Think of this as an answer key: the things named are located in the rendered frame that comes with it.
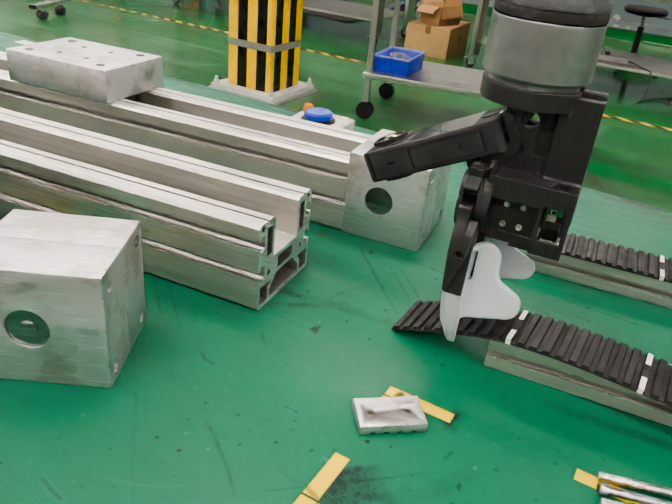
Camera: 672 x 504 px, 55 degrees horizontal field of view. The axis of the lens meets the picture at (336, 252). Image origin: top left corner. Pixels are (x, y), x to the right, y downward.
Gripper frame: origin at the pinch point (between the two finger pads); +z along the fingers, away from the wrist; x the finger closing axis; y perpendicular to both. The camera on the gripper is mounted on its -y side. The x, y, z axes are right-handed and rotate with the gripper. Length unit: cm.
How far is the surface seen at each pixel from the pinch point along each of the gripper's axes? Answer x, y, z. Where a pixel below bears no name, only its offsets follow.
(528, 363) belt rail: -1.6, 7.1, 2.0
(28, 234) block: -17.7, -28.6, -6.3
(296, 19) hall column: 316, -178, 39
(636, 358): -0.5, 14.6, -0.9
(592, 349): -1.3, 11.4, -1.0
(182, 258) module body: -5.5, -24.1, 0.2
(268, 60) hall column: 292, -182, 60
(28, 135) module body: 1.6, -49.5, -3.8
